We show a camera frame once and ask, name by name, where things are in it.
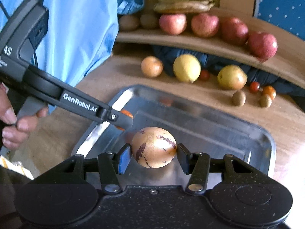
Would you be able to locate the small orange tomato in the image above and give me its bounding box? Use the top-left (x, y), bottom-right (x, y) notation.
top-left (116, 109), bottom-right (133, 131)

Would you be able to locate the red cherry tomato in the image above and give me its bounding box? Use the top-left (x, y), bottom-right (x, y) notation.
top-left (198, 69), bottom-right (210, 82)
top-left (249, 82), bottom-right (260, 94)

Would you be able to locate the person's left hand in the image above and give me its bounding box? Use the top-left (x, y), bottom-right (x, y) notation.
top-left (1, 83), bottom-right (49, 150)

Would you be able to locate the metal tray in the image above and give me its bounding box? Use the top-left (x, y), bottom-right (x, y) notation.
top-left (72, 85), bottom-right (276, 176)

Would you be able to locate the orange round apple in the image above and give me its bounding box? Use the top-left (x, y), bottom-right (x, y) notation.
top-left (141, 56), bottom-right (163, 78)

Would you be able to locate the small brown longan left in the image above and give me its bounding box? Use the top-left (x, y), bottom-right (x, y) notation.
top-left (232, 90), bottom-right (246, 106)

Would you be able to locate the small brown longan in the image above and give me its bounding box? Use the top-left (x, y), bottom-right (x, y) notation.
top-left (232, 90), bottom-right (246, 106)
top-left (259, 94), bottom-right (272, 108)

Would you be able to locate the yellow lemon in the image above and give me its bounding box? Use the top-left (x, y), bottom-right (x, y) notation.
top-left (173, 54), bottom-right (201, 83)

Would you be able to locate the light blue curtain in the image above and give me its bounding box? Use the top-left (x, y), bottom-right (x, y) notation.
top-left (1, 0), bottom-right (118, 86)

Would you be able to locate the small brown longan right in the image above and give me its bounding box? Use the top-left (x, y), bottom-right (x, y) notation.
top-left (259, 94), bottom-right (272, 108)

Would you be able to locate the yellow green pear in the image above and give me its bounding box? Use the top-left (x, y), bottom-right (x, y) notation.
top-left (217, 65), bottom-right (248, 90)

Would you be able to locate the brown kiwi left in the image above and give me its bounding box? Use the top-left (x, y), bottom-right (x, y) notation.
top-left (118, 15), bottom-right (140, 31)

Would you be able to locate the brown kiwi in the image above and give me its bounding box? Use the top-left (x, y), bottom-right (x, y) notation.
top-left (140, 14), bottom-right (159, 30)
top-left (118, 15), bottom-right (140, 31)

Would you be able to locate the brown kiwi right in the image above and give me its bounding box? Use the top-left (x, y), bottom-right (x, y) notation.
top-left (140, 14), bottom-right (159, 30)

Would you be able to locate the orange cherry tomato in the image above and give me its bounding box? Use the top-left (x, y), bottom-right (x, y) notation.
top-left (262, 85), bottom-right (277, 100)

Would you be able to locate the dark blue jacket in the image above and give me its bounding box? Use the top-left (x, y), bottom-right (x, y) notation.
top-left (153, 46), bottom-right (304, 98)

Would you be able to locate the red apple far left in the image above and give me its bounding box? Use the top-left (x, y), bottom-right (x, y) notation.
top-left (159, 14), bottom-right (187, 35)

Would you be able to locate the red apple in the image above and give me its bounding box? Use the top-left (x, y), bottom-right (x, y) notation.
top-left (191, 13), bottom-right (220, 38)
top-left (159, 14), bottom-right (187, 35)
top-left (220, 17), bottom-right (249, 47)
top-left (248, 31), bottom-right (278, 61)

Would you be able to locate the red apple far right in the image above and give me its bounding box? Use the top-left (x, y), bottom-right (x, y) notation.
top-left (248, 31), bottom-right (278, 61)

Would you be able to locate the curved wooden shelf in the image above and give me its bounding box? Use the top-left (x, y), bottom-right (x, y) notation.
top-left (115, 6), bottom-right (305, 90)

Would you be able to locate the blue dotted fabric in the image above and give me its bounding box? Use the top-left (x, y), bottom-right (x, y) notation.
top-left (253, 0), bottom-right (304, 40)

